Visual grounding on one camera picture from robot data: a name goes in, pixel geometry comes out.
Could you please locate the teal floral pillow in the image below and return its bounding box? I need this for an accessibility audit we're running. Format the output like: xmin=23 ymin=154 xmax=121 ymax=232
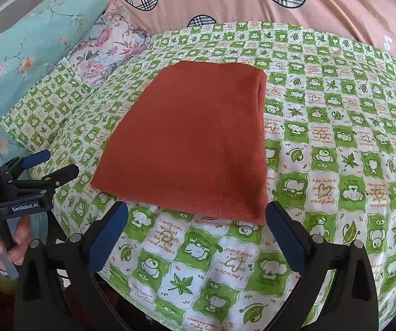
xmin=0 ymin=0 xmax=130 ymax=180

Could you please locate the rust orange knit sweater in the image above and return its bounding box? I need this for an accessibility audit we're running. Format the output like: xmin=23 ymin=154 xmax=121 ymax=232
xmin=91 ymin=61 xmax=268 ymax=225

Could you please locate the person's left hand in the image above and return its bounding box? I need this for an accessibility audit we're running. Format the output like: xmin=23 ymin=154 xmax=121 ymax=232
xmin=0 ymin=216 xmax=32 ymax=271

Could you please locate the green checkered bed sheet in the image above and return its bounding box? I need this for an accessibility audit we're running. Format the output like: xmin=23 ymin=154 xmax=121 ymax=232
xmin=1 ymin=22 xmax=396 ymax=330

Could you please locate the white floral pillow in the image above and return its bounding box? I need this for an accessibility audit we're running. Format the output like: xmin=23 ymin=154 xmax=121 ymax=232
xmin=67 ymin=1 xmax=150 ymax=88

